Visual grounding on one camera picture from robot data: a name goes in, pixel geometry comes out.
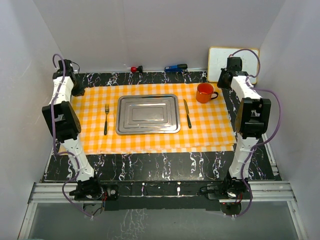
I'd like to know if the silver fork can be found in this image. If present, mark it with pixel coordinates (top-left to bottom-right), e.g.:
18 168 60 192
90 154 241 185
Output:
103 103 110 136

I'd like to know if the orange translucent cup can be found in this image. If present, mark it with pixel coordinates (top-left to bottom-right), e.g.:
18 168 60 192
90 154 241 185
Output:
196 82 219 104

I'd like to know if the silver metal tray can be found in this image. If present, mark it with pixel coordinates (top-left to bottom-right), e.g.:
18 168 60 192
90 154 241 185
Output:
115 94 181 135

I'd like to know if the black handled table knife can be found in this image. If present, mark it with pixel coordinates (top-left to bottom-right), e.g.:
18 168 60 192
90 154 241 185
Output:
183 99 192 129

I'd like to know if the yellow checkered tablecloth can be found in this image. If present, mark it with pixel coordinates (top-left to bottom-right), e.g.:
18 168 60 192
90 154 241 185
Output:
71 83 236 155

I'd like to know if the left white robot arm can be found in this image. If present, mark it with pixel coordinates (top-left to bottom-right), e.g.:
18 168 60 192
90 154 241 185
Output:
42 59 104 200

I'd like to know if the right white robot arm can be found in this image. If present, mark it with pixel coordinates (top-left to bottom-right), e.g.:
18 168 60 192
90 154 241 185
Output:
217 56 271 199

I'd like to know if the blue marker pen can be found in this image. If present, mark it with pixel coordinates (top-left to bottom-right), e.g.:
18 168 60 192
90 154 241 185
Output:
164 63 188 73

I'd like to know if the red black knob tool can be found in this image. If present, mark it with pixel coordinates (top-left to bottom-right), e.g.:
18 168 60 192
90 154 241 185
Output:
130 65 144 73

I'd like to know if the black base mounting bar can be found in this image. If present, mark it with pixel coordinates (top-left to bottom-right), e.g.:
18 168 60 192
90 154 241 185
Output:
71 180 251 211

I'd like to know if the small whiteboard yellow frame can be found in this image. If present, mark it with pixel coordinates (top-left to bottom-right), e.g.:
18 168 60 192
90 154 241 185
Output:
207 46 259 83

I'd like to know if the aluminium frame rail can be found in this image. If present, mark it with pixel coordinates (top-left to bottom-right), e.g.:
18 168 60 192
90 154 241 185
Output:
18 180 308 240

